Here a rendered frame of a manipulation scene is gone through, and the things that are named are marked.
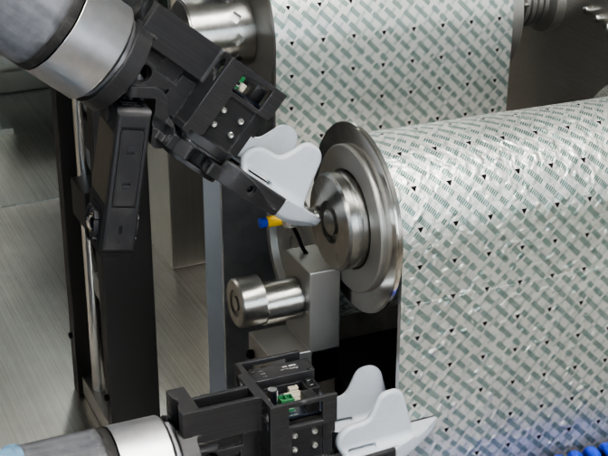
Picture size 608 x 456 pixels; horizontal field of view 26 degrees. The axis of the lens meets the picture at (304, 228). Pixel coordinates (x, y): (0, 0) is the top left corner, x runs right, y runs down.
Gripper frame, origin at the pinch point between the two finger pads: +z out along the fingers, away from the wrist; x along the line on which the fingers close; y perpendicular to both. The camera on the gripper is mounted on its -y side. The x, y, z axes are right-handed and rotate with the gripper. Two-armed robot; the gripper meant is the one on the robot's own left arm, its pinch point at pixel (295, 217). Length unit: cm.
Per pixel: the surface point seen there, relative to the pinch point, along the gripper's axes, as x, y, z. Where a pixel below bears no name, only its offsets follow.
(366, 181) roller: -5.2, 5.5, -0.1
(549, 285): -8.5, 7.1, 17.3
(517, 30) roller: 15.9, 24.6, 17.8
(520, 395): -8.4, -1.4, 21.9
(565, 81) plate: 18.6, 24.3, 27.9
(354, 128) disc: -2.1, 8.1, -1.6
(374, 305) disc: -6.0, -1.8, 6.5
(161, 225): 69, -16, 27
